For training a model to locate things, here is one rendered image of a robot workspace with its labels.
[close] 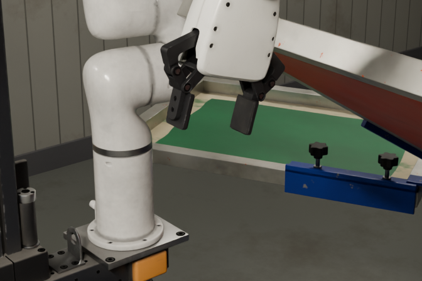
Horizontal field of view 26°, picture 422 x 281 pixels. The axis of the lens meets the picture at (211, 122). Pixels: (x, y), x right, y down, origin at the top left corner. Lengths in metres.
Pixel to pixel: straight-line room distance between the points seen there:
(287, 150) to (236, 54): 1.37
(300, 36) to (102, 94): 0.38
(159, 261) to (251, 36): 0.62
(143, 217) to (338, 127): 1.11
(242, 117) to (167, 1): 0.41
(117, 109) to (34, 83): 3.10
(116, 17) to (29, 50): 3.06
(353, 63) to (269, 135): 1.38
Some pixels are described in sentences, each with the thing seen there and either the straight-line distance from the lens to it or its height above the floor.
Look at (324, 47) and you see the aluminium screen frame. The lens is 1.09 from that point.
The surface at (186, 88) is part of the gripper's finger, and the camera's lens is 0.96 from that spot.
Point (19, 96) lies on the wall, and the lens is 4.46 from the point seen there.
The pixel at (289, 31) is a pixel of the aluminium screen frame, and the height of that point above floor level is 1.55.
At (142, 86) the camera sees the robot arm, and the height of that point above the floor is 1.40.
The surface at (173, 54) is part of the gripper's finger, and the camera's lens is 0.94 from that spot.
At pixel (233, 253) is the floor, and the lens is 3.82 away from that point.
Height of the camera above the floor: 1.84
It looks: 21 degrees down
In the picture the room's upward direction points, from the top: straight up
